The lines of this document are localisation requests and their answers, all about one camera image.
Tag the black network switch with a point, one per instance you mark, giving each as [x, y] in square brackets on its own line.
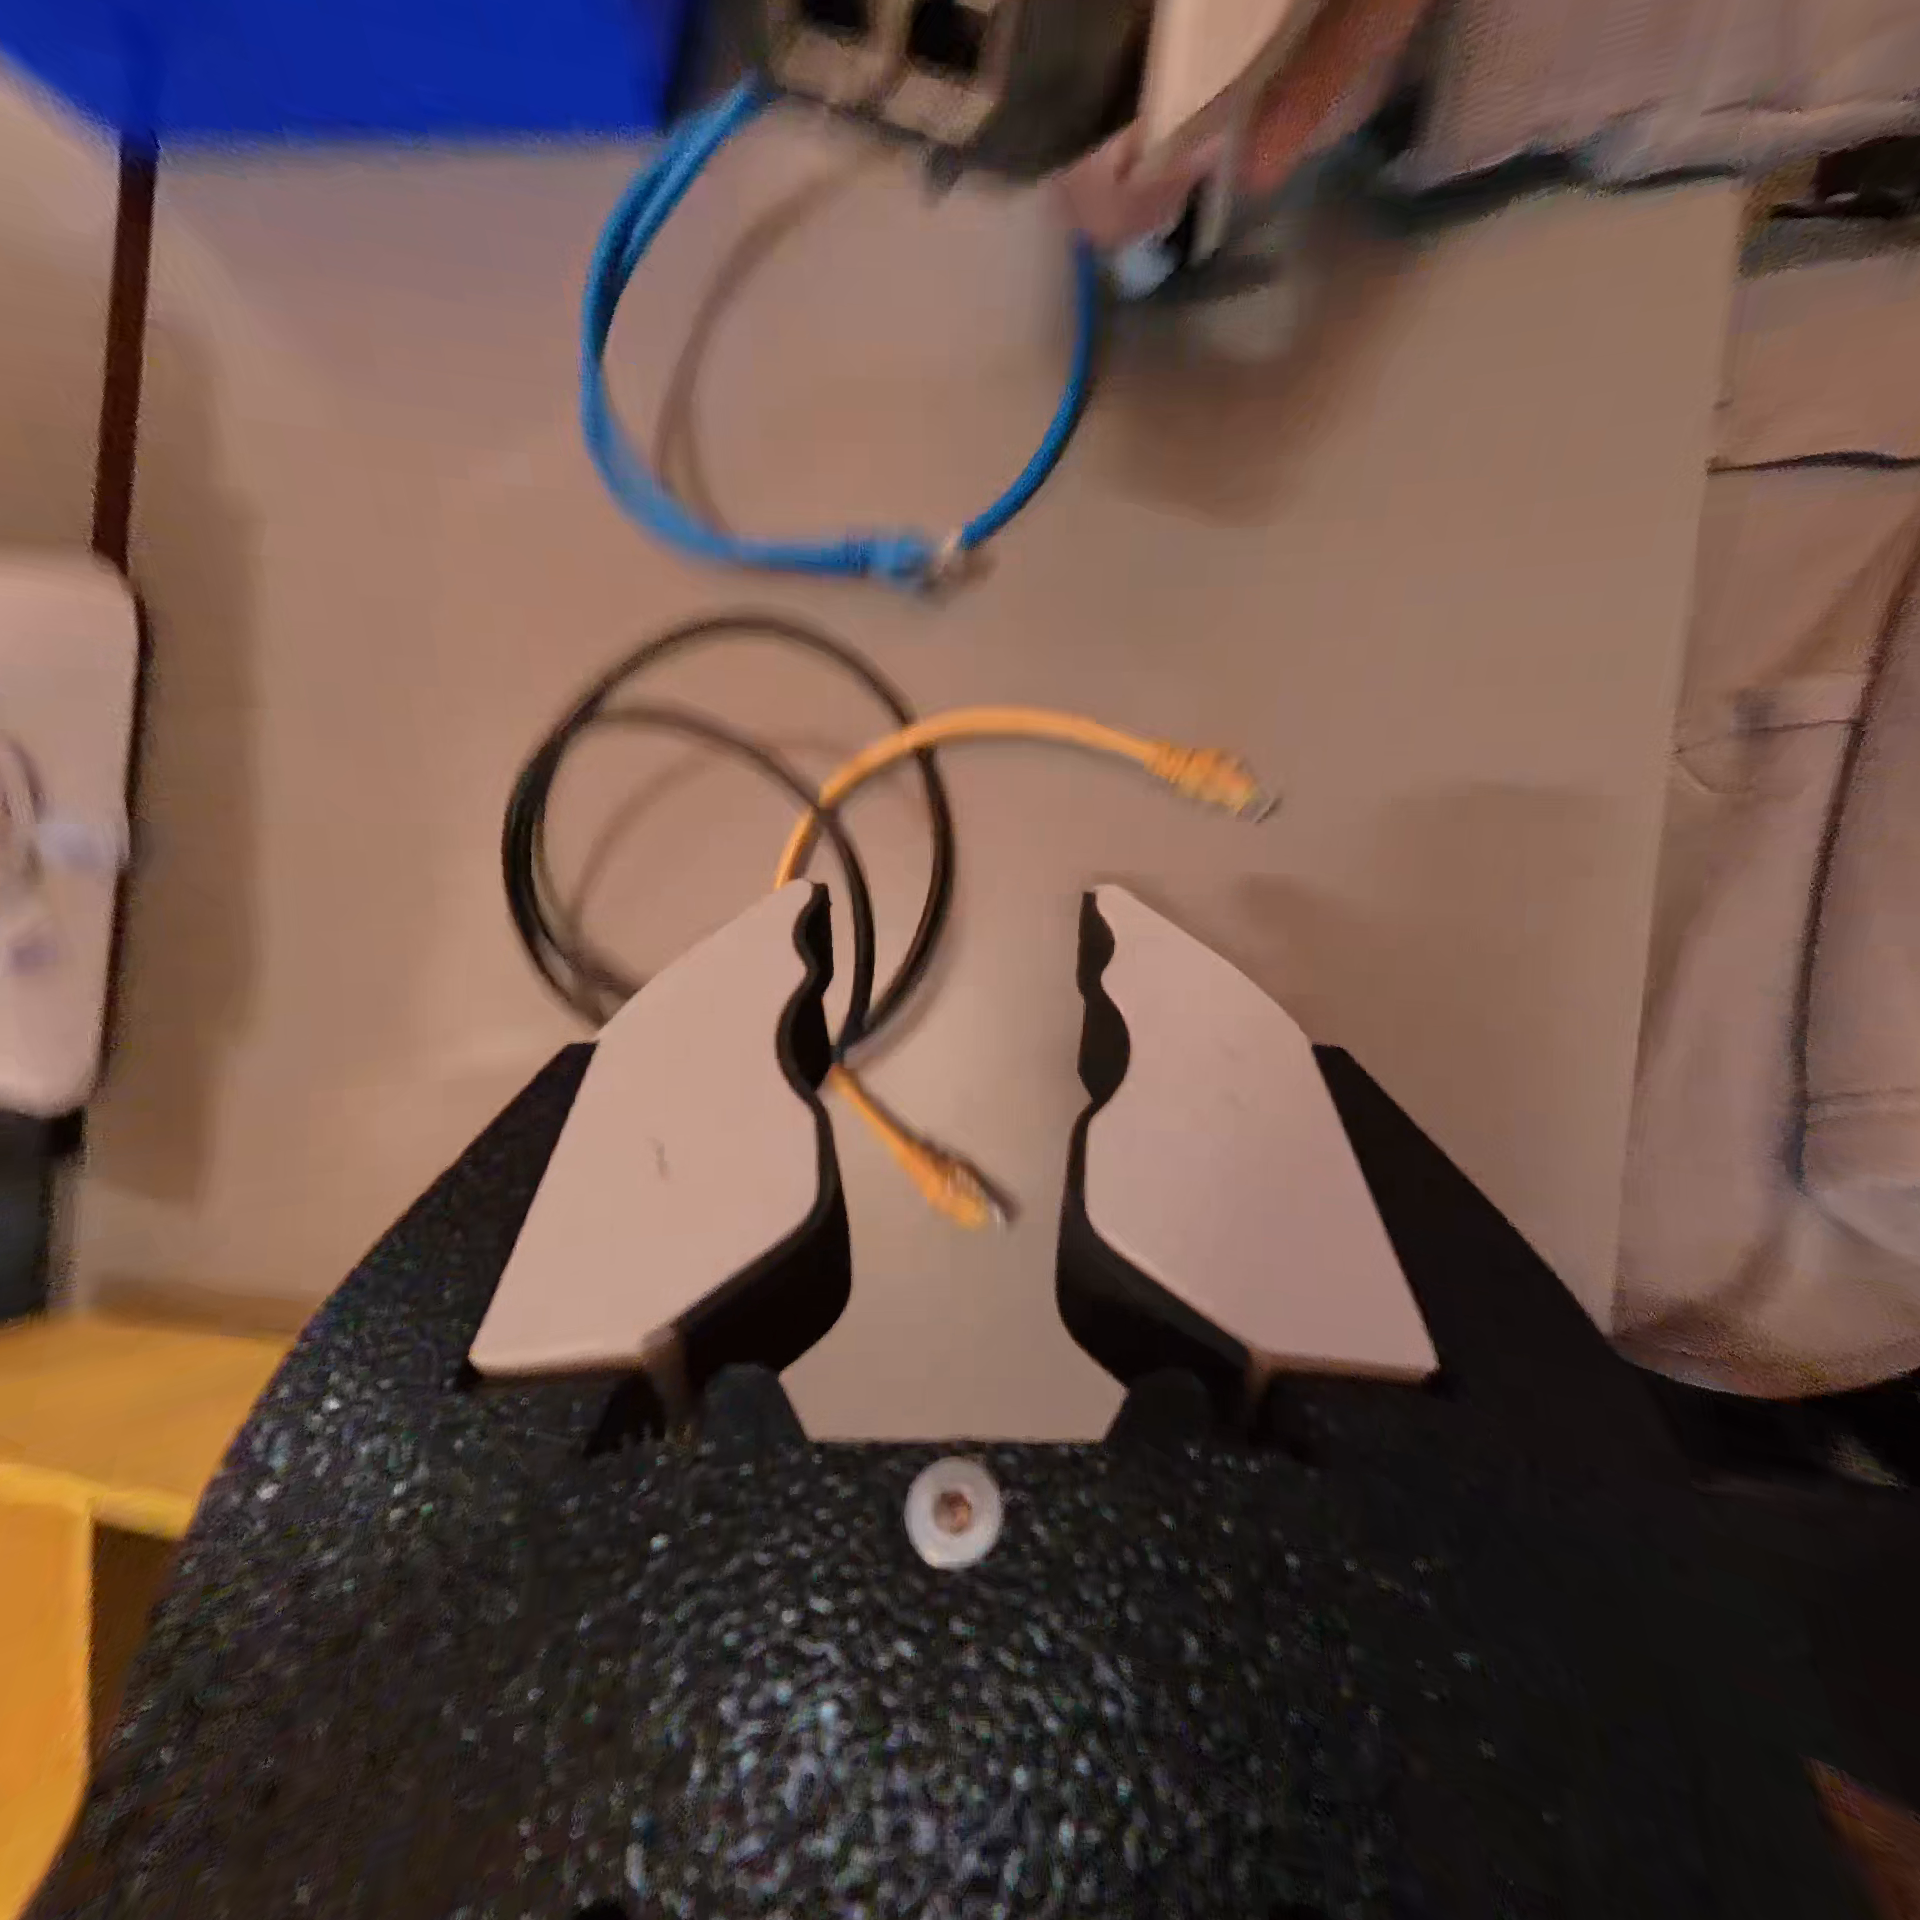
[960, 76]

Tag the person's right hand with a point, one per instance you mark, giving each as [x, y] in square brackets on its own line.
[1319, 106]

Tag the blue plastic bin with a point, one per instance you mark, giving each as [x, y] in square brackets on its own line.
[375, 59]

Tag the grey hooded sweatshirt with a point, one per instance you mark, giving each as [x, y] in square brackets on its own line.
[1800, 974]

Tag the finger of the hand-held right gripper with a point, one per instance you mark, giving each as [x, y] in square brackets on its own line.
[1215, 59]

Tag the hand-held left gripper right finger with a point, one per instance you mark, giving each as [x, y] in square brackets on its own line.
[1244, 1184]

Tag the yellow plastic bin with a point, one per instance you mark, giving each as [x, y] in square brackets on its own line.
[61, 1575]

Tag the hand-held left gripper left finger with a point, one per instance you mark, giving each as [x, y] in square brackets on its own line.
[676, 1184]

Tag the person's right forearm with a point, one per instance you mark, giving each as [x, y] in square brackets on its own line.
[1651, 76]

